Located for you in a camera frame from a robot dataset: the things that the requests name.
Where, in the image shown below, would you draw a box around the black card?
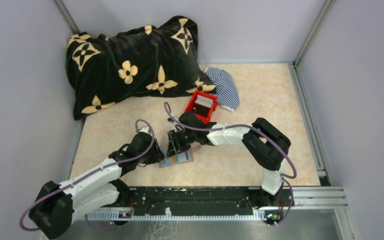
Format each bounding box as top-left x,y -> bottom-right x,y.
192,102 -> 212,118

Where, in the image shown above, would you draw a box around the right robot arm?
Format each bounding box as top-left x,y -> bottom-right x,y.
165,112 -> 291,203

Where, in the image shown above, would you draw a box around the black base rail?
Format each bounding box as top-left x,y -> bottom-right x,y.
110,186 -> 294,217

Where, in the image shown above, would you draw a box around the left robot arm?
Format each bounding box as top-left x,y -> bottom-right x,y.
27,131 -> 164,240

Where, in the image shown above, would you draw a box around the grey cards in bin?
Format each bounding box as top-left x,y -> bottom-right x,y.
196,92 -> 217,106

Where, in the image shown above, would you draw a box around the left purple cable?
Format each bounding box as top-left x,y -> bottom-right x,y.
19,119 -> 155,232

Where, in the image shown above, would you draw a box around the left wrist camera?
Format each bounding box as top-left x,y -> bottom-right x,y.
138,126 -> 151,135

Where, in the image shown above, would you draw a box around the black floral blanket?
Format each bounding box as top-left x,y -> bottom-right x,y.
65,15 -> 217,120

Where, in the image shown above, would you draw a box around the pink leather card holder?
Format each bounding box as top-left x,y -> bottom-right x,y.
158,145 -> 194,168

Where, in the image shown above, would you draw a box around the blue striped cloth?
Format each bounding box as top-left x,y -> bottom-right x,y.
204,67 -> 240,112

